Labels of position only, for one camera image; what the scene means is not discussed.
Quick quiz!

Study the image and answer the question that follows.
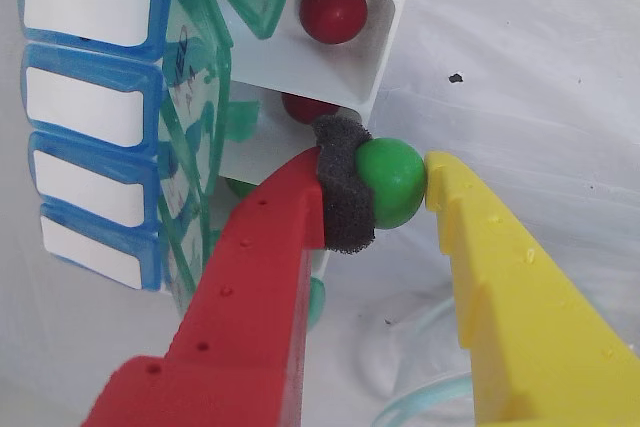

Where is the white tablecloth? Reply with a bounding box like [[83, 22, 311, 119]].
[[0, 0, 640, 427]]

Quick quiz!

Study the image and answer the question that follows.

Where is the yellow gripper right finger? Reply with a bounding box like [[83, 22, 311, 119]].
[[422, 149, 640, 427]]

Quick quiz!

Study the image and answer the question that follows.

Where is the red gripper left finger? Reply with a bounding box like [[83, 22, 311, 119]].
[[82, 114, 377, 427]]

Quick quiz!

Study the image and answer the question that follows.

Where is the green blue weekly pill organizer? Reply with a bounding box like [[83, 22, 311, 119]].
[[17, 0, 424, 333]]

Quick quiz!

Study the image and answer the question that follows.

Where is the clear glass dish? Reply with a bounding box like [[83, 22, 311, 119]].
[[357, 291, 476, 427]]

